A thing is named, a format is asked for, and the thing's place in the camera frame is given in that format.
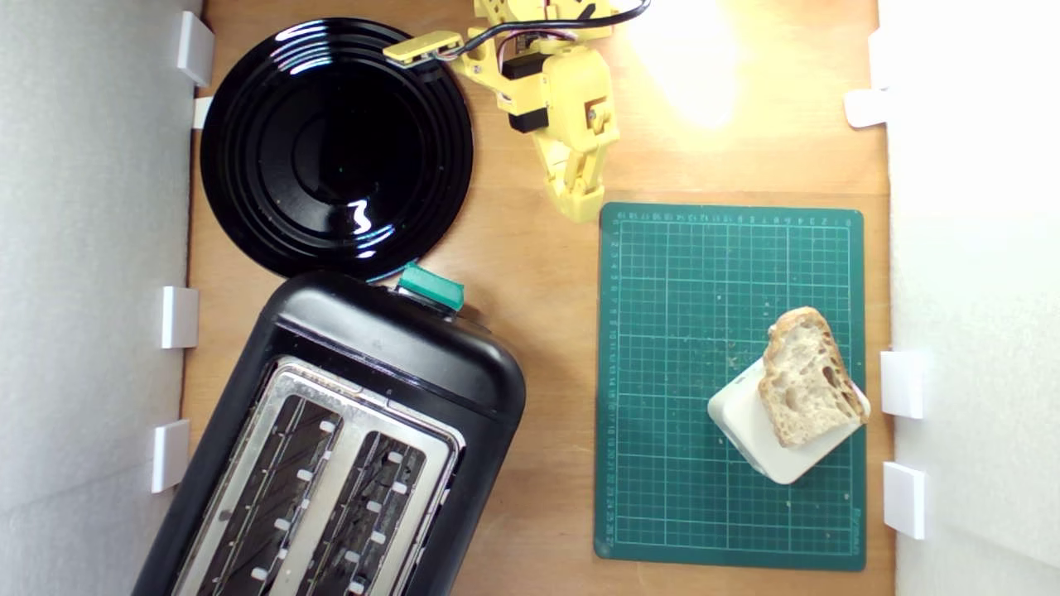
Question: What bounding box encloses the brown bread slice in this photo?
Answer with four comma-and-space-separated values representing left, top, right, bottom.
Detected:
758, 306, 869, 450

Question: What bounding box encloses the green toaster lever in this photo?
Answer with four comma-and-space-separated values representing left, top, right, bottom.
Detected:
396, 262, 466, 314

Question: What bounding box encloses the black two-slot toaster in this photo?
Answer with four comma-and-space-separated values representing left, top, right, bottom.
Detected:
132, 269, 528, 596

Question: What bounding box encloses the green cutting mat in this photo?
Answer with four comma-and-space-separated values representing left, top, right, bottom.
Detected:
594, 202, 867, 572

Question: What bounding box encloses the black round plate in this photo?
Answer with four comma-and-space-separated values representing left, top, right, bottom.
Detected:
200, 17, 475, 281

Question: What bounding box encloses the white block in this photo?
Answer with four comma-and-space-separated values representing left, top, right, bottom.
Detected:
706, 356, 872, 486

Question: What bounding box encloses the yellow gripper camera mount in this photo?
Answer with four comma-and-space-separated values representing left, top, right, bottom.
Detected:
383, 30, 465, 69

